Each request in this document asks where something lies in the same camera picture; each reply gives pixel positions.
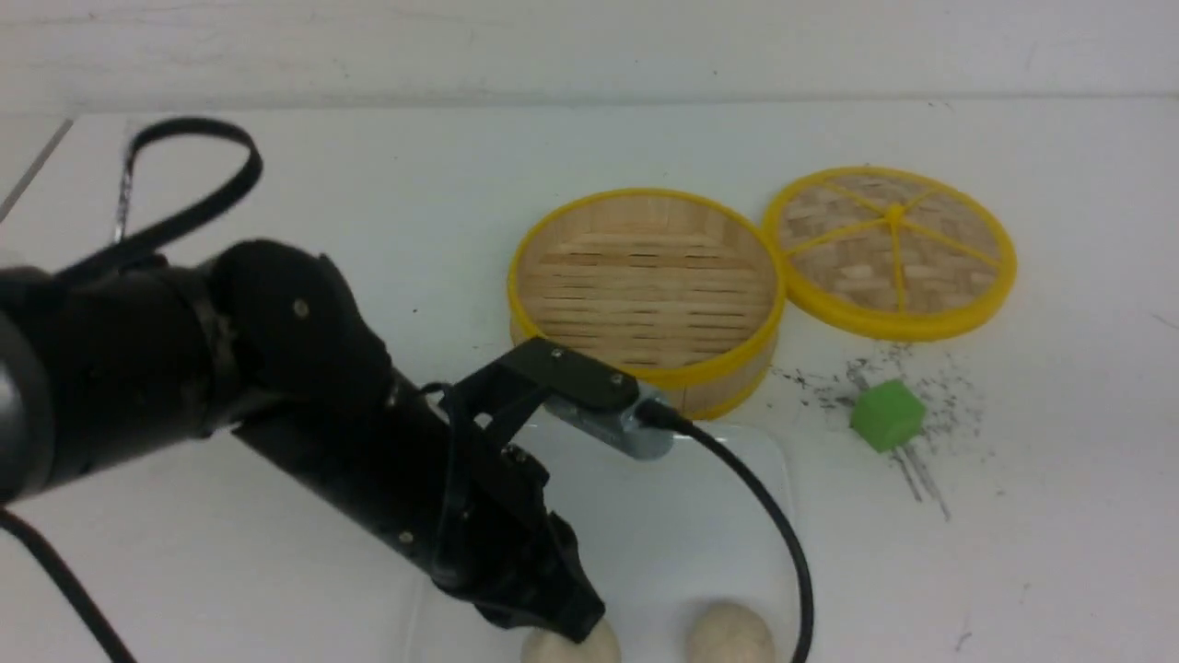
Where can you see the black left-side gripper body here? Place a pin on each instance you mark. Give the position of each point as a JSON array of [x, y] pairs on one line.
[[429, 481]]

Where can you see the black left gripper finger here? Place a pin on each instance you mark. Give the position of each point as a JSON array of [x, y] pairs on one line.
[[536, 580]]

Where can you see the steamed bun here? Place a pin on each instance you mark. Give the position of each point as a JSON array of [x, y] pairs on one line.
[[601, 646], [727, 631]]

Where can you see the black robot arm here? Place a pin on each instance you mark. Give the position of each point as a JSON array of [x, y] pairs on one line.
[[265, 341]]

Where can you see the bamboo steamer basket yellow rim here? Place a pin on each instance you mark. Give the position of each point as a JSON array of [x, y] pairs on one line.
[[679, 290]]

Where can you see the green cube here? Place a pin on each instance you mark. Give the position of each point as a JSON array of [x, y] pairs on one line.
[[888, 415]]

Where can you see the woven bamboo steamer lid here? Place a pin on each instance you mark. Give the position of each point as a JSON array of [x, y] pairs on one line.
[[889, 254]]

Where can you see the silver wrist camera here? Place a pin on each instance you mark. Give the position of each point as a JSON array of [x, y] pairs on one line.
[[621, 430]]

